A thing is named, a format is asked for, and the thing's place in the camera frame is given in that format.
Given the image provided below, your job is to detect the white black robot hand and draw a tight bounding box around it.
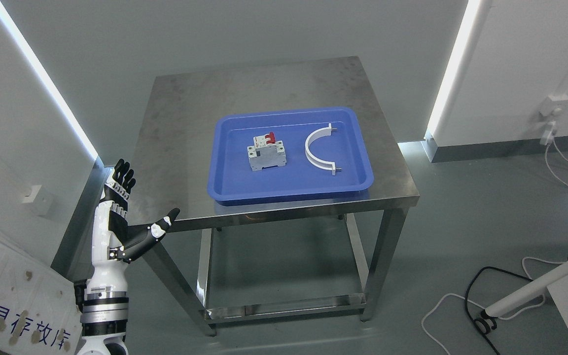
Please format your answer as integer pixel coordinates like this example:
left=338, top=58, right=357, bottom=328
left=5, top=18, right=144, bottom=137
left=88, top=159, right=180, bottom=292

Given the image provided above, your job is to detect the grey red circuit breaker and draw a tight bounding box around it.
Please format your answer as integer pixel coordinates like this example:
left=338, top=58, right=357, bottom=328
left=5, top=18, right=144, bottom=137
left=247, top=131, right=287, bottom=172

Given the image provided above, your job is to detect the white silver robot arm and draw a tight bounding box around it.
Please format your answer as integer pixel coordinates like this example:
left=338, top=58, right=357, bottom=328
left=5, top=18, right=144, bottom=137
left=73, top=280, right=129, bottom=355

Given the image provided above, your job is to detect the stainless steel table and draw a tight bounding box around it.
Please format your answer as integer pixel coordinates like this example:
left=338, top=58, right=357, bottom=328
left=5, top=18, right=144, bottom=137
left=129, top=56, right=420, bottom=336

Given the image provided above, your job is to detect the white printed sign board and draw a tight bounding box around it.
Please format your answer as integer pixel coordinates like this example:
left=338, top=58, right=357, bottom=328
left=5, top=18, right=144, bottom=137
left=0, top=233, right=81, bottom=355

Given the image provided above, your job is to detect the blue plastic tray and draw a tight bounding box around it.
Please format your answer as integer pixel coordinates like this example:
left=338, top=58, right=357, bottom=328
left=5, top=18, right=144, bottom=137
left=207, top=107, right=374, bottom=205

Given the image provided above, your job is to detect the white curved pipe clamp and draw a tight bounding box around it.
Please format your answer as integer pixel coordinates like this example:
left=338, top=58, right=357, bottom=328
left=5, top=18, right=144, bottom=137
left=304, top=123, right=341, bottom=177

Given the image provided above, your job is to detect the white stand leg with caster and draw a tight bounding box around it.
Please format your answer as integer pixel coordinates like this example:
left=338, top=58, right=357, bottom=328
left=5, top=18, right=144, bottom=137
left=473, top=261, right=568, bottom=335

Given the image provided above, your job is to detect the white power plug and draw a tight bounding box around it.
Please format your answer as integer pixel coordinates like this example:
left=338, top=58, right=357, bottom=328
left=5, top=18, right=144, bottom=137
left=539, top=120, right=557, bottom=146

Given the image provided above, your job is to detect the left wall socket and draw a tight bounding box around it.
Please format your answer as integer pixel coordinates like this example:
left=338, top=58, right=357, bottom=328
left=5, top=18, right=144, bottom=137
left=22, top=185, right=54, bottom=216

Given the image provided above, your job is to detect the wall socket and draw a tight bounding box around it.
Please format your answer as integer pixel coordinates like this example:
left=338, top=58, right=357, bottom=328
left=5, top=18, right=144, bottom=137
left=22, top=185, right=54, bottom=216
left=538, top=94, right=568, bottom=118

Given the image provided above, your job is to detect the black cable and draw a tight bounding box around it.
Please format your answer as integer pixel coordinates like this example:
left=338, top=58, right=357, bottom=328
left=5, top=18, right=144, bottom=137
left=464, top=248, right=568, bottom=355

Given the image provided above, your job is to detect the right wall socket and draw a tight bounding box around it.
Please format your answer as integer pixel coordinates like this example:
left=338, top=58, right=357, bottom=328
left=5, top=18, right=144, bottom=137
left=538, top=94, right=568, bottom=118

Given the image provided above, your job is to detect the white cable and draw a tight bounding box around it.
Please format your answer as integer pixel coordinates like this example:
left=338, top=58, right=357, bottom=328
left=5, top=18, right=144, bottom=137
left=422, top=134, right=568, bottom=355

